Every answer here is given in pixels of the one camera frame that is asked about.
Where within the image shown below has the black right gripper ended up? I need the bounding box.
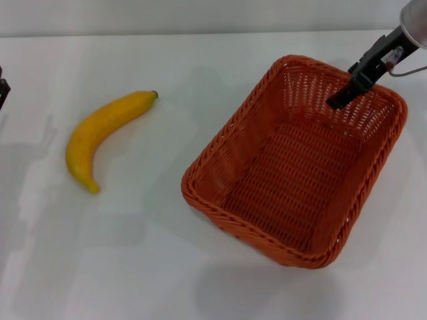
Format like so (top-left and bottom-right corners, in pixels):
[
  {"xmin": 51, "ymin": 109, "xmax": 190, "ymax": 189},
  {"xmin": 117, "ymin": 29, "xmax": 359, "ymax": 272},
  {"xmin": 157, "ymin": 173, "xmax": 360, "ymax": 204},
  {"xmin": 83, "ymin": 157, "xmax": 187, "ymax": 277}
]
[{"xmin": 326, "ymin": 25, "xmax": 420, "ymax": 110}]

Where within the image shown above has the orange woven plastic basket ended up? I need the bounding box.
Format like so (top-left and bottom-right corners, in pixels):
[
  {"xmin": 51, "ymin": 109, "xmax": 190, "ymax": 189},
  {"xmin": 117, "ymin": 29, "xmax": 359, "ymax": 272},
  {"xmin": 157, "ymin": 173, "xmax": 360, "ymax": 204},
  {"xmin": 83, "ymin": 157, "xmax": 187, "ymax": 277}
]
[{"xmin": 181, "ymin": 55, "xmax": 408, "ymax": 269}]

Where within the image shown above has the grey right arm connector cable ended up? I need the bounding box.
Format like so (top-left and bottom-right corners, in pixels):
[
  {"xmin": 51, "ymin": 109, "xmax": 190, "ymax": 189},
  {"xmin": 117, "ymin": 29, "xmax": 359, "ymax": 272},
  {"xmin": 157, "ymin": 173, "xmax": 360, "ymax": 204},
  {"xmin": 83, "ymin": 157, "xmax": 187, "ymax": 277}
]
[{"xmin": 383, "ymin": 46, "xmax": 427, "ymax": 78}]

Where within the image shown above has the yellow banana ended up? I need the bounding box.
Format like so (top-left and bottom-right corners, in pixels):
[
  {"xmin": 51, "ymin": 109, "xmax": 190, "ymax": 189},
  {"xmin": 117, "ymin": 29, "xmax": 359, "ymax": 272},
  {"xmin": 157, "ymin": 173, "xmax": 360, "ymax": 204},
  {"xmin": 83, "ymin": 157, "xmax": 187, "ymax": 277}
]
[{"xmin": 65, "ymin": 90, "xmax": 159, "ymax": 195}]

